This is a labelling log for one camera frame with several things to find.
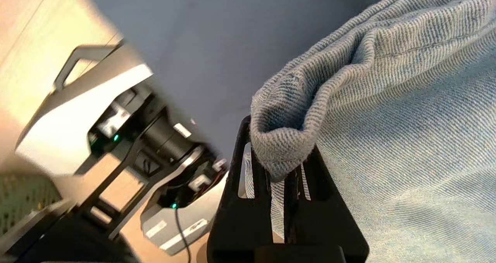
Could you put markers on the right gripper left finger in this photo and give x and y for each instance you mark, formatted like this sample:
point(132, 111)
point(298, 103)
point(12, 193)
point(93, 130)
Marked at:
point(240, 224)

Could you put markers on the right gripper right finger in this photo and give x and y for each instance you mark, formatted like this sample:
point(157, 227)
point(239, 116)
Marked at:
point(321, 224)

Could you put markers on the light blue denim shorts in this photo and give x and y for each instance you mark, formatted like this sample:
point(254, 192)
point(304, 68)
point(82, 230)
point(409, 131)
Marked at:
point(407, 139)

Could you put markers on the green perforated panel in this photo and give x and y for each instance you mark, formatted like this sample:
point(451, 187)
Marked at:
point(23, 197)

